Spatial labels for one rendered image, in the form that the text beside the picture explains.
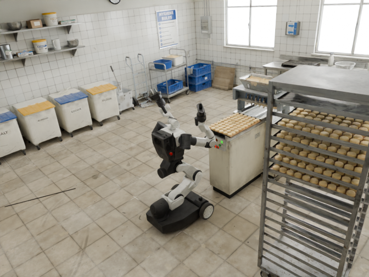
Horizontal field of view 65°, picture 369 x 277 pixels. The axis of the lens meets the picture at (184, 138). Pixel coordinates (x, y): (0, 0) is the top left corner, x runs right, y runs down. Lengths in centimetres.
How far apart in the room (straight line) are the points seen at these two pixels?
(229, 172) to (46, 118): 352
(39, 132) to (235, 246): 396
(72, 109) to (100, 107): 59
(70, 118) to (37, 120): 58
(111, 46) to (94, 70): 64
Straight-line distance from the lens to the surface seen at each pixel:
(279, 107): 361
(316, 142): 210
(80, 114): 595
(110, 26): 683
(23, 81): 617
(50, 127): 579
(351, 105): 205
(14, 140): 567
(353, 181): 210
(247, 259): 312
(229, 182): 358
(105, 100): 613
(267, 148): 213
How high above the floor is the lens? 236
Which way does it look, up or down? 27 degrees down
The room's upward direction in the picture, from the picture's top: 5 degrees counter-clockwise
